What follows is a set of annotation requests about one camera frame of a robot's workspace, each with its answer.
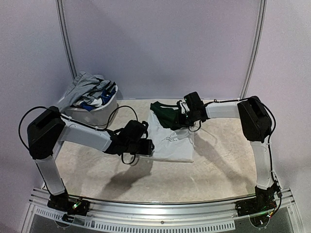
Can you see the grey garment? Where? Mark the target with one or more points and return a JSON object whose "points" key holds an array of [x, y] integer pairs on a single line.
{"points": [[84, 85]]}

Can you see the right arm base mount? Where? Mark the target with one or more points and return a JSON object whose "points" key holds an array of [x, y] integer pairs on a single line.
{"points": [[260, 209]]}

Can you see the white plastic laundry basket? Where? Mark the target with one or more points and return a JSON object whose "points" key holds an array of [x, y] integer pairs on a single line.
{"points": [[96, 117]]}

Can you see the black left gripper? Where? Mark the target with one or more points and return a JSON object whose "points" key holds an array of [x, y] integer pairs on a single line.
{"points": [[147, 149]]}

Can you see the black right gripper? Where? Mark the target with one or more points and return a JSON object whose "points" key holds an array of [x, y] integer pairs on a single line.
{"points": [[183, 117]]}

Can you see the aluminium corner post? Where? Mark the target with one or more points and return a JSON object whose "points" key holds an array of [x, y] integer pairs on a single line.
{"points": [[65, 37], [255, 48]]}

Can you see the aluminium front rail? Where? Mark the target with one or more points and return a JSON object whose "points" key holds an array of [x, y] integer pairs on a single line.
{"points": [[203, 217]]}

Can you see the left aluminium corner post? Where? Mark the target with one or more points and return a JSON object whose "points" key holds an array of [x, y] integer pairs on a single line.
{"points": [[65, 37]]}

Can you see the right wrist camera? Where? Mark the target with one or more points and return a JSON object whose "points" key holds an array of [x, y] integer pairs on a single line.
{"points": [[191, 103]]}

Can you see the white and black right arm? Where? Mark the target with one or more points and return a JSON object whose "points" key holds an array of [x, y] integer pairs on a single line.
{"points": [[257, 124]]}

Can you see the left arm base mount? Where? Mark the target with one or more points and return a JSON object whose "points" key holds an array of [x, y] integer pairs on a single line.
{"points": [[70, 207]]}

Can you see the blue plaid garment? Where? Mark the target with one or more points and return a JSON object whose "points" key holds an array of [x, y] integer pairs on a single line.
{"points": [[96, 100]]}

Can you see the right aluminium corner post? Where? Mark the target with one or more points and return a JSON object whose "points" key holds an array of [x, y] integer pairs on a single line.
{"points": [[255, 48]]}

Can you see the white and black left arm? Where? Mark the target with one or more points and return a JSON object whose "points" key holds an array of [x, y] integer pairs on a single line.
{"points": [[52, 127]]}

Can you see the white and green raglan shirt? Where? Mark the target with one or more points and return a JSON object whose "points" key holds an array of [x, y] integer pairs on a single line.
{"points": [[173, 141]]}

